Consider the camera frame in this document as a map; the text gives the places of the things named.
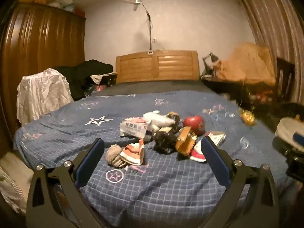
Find brown black wrapper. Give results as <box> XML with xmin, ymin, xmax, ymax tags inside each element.
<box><xmin>166</xmin><ymin>112</ymin><xmax>181</xmax><ymax>129</ymax></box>

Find black plastic wrapper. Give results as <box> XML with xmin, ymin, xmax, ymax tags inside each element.
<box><xmin>152</xmin><ymin>129</ymin><xmax>181</xmax><ymax>154</ymax></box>

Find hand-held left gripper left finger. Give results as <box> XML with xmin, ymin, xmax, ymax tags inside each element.
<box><xmin>26</xmin><ymin>138</ymin><xmax>105</xmax><ymax>228</ymax></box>

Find black clothes pile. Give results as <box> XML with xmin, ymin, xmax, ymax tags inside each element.
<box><xmin>51</xmin><ymin>60</ymin><xmax>113</xmax><ymax>101</ymax></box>

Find wooden headboard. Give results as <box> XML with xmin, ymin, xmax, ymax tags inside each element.
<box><xmin>116</xmin><ymin>50</ymin><xmax>199</xmax><ymax>84</ymax></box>

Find white plastic basin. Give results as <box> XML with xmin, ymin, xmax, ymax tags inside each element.
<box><xmin>277</xmin><ymin>118</ymin><xmax>304</xmax><ymax>148</ymax></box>

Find dark wooden chair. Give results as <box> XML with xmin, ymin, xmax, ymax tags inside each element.
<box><xmin>274</xmin><ymin>57</ymin><xmax>296</xmax><ymax>105</ymax></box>

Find white plastic bags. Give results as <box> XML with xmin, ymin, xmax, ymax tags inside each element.
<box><xmin>49</xmin><ymin>0</ymin><xmax>74</xmax><ymax>11</ymax></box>

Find red white packet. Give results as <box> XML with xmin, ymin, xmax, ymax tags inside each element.
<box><xmin>189</xmin><ymin>146</ymin><xmax>207</xmax><ymax>163</ymax></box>

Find golden wrapper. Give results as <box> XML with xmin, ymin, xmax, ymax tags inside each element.
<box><xmin>239</xmin><ymin>108</ymin><xmax>257</xmax><ymax>127</ymax></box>

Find white crumpled cloth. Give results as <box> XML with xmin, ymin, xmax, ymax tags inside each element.
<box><xmin>16</xmin><ymin>68</ymin><xmax>74</xmax><ymax>125</ymax></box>

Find black desk lamp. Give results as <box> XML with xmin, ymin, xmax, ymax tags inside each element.
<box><xmin>203</xmin><ymin>53</ymin><xmax>220</xmax><ymax>79</ymax></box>

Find dark grey bed sheet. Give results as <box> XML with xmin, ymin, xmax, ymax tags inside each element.
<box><xmin>93</xmin><ymin>80</ymin><xmax>214</xmax><ymax>98</ymax></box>

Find orange cardboard box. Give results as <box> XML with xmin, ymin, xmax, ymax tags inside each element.
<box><xmin>175</xmin><ymin>126</ymin><xmax>197</xmax><ymax>156</ymax></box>

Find red apple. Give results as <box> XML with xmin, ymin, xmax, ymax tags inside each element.
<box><xmin>183</xmin><ymin>116</ymin><xmax>205</xmax><ymax>136</ymax></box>

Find cream cloth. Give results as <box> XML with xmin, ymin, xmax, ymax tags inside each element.
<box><xmin>91</xmin><ymin>72</ymin><xmax>117</xmax><ymax>85</ymax></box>

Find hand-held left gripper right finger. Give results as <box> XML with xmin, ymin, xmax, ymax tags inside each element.
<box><xmin>201</xmin><ymin>136</ymin><xmax>279</xmax><ymax>228</ymax></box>

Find orange white striped cloth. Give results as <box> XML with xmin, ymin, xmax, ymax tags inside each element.
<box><xmin>119</xmin><ymin>139</ymin><xmax>146</xmax><ymax>166</ymax></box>

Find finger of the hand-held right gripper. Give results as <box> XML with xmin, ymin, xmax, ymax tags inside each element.
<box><xmin>284</xmin><ymin>132</ymin><xmax>304</xmax><ymax>171</ymax></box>

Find patterned curtain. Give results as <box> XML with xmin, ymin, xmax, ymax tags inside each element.
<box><xmin>239</xmin><ymin>0</ymin><xmax>304</xmax><ymax>105</ymax></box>

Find white printed packet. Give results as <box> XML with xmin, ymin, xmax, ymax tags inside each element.
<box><xmin>119</xmin><ymin>118</ymin><xmax>153</xmax><ymax>139</ymax></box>

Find blue star printed blanket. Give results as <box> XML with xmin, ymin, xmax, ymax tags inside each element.
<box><xmin>13</xmin><ymin>90</ymin><xmax>295</xmax><ymax>227</ymax></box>

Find brown wooden wardrobe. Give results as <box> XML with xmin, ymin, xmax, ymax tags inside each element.
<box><xmin>0</xmin><ymin>2</ymin><xmax>86</xmax><ymax>133</ymax></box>

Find white ceiling fan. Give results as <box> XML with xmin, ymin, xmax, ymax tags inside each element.
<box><xmin>122</xmin><ymin>0</ymin><xmax>144</xmax><ymax>12</ymax></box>

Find dark wooden desk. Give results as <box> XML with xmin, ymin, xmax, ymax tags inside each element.
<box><xmin>201</xmin><ymin>76</ymin><xmax>276</xmax><ymax>96</ymax></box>

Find white bubble wrap roll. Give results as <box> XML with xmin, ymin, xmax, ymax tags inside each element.
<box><xmin>142</xmin><ymin>110</ymin><xmax>177</xmax><ymax>127</ymax></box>

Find knitted sock ball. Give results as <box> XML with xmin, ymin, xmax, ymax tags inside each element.
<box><xmin>106</xmin><ymin>144</ymin><xmax>126</xmax><ymax>168</ymax></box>

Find clamp-on holder arm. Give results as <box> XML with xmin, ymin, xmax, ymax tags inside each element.
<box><xmin>133</xmin><ymin>0</ymin><xmax>158</xmax><ymax>55</ymax></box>

